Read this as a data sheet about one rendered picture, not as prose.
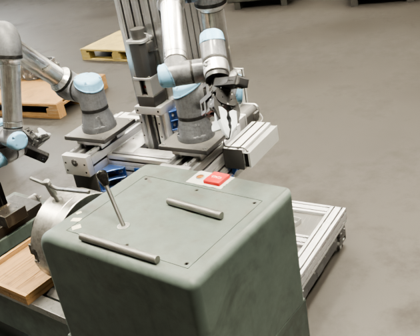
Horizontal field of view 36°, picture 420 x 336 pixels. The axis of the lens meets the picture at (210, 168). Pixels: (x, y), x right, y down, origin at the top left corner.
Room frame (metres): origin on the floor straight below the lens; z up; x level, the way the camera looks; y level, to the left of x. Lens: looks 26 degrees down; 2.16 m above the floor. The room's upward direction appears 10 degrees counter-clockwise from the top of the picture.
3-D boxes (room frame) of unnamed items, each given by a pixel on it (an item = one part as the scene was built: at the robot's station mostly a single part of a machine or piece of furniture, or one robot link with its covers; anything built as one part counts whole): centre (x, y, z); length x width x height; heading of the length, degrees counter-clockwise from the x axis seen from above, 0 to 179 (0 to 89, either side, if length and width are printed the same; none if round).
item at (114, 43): (8.05, 0.66, 0.17); 1.21 x 0.84 x 0.34; 56
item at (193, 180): (1.74, 0.01, 1.23); 0.13 x 0.08 x 0.06; 49
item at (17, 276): (2.05, 0.69, 0.89); 0.36 x 0.30 x 0.04; 139
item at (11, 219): (2.29, 0.86, 1.00); 0.20 x 0.10 x 0.05; 49
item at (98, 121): (2.60, 0.44, 1.21); 0.15 x 0.15 x 0.10
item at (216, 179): (1.73, -0.01, 1.26); 0.06 x 0.06 x 0.02; 49
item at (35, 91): (6.73, 1.71, 0.19); 1.33 x 0.92 x 0.37; 56
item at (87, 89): (2.60, 0.44, 1.33); 0.13 x 0.12 x 0.14; 40
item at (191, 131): (2.32, 0.03, 1.21); 0.15 x 0.15 x 0.10
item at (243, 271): (1.61, 0.16, 1.06); 0.59 x 0.48 x 0.39; 49
